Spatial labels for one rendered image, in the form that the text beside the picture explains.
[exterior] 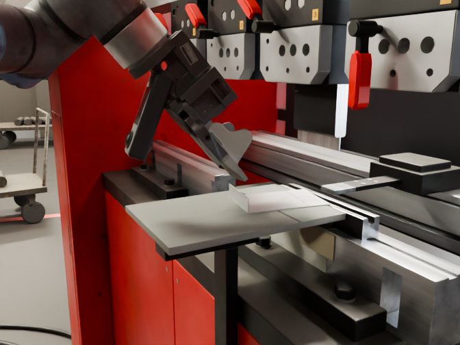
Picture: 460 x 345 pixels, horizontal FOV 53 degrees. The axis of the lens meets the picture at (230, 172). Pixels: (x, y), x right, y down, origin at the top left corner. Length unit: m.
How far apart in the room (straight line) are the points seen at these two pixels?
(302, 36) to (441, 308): 0.39
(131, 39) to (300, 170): 0.68
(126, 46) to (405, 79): 0.32
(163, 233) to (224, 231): 0.07
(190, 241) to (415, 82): 0.30
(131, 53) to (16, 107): 7.64
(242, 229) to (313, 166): 0.56
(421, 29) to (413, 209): 0.46
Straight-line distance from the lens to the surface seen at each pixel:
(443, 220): 0.88
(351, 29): 0.54
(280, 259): 0.73
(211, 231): 0.57
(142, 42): 0.58
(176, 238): 0.56
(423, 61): 0.52
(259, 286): 0.72
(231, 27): 0.86
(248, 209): 0.64
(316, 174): 1.11
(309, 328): 0.62
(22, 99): 8.18
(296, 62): 0.68
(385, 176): 0.87
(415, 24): 0.53
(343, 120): 0.68
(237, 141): 0.62
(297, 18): 0.69
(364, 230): 0.65
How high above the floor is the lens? 1.20
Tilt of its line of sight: 14 degrees down
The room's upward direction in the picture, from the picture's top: straight up
